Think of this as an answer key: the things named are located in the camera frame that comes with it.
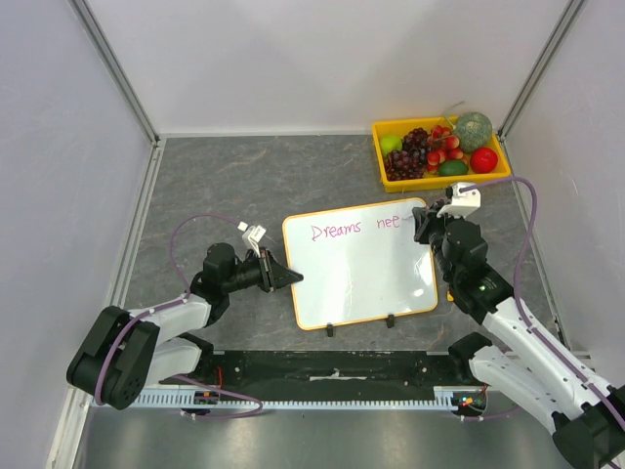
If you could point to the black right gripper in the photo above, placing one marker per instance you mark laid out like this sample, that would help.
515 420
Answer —
423 225

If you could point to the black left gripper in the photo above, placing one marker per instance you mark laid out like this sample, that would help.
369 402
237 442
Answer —
273 276

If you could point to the orange framed whiteboard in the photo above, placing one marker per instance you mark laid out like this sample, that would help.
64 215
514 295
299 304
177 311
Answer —
360 264

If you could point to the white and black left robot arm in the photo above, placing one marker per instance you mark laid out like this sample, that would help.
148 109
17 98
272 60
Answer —
126 350

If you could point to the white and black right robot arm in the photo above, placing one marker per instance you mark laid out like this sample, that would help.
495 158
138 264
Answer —
583 412

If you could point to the dark purple grape bunch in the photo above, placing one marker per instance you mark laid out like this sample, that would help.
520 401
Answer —
403 165

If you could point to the red cherry cluster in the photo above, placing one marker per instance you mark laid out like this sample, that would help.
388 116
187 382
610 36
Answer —
443 146

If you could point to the dark red grape bunch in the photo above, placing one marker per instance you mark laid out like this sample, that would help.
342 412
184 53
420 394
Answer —
416 140

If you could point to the green apple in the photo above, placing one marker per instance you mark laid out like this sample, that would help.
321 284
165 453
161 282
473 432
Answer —
390 143

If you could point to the red apple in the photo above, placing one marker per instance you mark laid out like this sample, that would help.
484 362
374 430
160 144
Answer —
484 160

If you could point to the yellow plastic fruit tray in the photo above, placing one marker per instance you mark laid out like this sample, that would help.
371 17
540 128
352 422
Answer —
400 127

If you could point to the green netted melon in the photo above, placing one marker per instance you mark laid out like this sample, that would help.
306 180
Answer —
473 129

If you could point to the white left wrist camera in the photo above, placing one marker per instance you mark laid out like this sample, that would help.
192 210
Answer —
252 236

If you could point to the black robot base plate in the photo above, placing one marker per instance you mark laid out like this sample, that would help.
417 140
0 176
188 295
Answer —
325 376

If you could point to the left aluminium floor rail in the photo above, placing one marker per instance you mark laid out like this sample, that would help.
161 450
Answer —
119 286

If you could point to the light blue slotted cable duct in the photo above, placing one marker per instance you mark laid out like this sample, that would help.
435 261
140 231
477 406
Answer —
185 397

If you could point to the right aluminium frame post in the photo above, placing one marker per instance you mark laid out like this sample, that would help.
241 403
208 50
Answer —
555 40

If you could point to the aluminium frame post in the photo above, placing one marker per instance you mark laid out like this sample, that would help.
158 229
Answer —
555 40
96 34

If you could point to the left aluminium frame post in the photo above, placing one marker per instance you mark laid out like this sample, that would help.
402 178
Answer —
96 34

